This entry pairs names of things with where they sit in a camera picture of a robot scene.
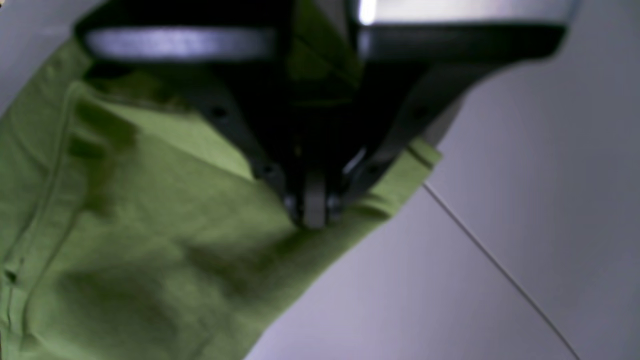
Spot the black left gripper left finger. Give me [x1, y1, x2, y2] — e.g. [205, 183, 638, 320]
[74, 0, 316, 228]

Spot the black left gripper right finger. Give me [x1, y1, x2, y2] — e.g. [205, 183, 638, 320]
[320, 0, 580, 224]

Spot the green T-shirt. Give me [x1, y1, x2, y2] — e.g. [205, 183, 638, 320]
[0, 0, 443, 360]

